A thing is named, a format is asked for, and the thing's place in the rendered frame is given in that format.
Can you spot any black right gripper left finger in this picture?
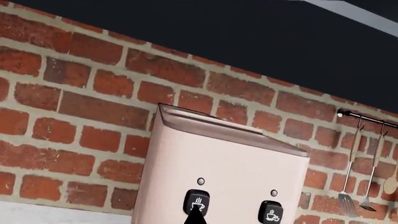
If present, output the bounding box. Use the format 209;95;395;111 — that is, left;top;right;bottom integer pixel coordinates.
183;206;196;224

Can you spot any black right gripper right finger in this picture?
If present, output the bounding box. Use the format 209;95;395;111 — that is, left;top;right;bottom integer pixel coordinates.
195;206;208;224

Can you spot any black single cup button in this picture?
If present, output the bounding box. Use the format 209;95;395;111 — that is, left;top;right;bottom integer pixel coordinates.
183;189;210;215

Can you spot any beige coffee machine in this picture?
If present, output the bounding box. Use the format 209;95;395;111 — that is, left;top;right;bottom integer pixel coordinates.
131;102;311;224

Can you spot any black double cup button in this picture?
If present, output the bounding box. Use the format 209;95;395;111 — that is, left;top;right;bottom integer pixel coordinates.
258;200;285;223

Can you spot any metal slotted turner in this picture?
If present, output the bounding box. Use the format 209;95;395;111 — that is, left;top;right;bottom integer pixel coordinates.
338;129;359;218

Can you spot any small metal slotted spatula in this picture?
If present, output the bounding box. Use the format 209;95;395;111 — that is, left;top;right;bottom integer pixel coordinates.
358;136;386;213

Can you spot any wooden spoon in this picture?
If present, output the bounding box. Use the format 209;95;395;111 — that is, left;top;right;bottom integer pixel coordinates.
382;172;398;195

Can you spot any dark wall cabinet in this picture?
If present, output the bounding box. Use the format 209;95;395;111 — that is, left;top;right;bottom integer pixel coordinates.
0;0;398;113

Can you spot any black utensil rail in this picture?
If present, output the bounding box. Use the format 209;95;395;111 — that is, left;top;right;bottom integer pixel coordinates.
336;108;398;129

